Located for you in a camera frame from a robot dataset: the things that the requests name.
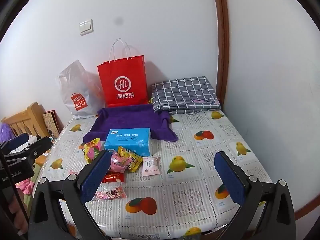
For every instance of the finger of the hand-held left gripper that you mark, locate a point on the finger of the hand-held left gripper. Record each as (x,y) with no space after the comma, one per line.
(17,140)
(35,148)

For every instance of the white plastic bag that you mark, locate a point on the white plastic bag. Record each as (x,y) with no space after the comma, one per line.
(77,97)

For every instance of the fruit print tablecloth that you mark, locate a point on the fruit print tablecloth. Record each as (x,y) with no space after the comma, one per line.
(190,187)

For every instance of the purple towel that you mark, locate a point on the purple towel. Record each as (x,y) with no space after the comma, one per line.
(125,117)

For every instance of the pink crinkled snack packet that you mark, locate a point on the pink crinkled snack packet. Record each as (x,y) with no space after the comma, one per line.
(117,164)

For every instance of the grey checked cloth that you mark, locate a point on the grey checked cloth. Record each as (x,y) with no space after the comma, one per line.
(185,92)

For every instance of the brown wooden door frame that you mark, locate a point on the brown wooden door frame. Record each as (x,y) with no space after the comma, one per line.
(222,42)

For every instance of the white light switch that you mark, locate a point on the white light switch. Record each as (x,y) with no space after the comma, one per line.
(86,27)

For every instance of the purple fuzzy cloth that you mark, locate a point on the purple fuzzy cloth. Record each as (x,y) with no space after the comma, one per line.
(5,132)

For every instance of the small pink white packet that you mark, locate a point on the small pink white packet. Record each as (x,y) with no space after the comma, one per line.
(150,167)

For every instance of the brown patterned box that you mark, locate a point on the brown patterned box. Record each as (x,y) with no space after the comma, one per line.
(51,123)

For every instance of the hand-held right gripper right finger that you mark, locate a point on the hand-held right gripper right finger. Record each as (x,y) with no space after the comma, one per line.
(230,180)

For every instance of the pink bear snack packet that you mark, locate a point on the pink bear snack packet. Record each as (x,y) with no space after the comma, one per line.
(110,193)

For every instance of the red paper bag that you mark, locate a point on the red paper bag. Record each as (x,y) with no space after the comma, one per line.
(122,85)

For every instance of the blue tissue pack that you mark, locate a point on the blue tissue pack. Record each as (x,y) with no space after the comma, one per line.
(127,141)

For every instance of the pink cloth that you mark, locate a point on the pink cloth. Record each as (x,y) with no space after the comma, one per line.
(25,186)

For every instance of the red snack packet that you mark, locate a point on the red snack packet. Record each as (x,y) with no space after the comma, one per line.
(114,177)

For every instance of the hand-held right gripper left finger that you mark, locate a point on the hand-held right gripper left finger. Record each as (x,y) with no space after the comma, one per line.
(96,177)

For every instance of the person's left hand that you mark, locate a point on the person's left hand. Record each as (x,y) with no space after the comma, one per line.
(15,212)

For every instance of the pink yellow snack packet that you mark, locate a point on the pink yellow snack packet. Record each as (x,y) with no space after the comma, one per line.
(96,143)

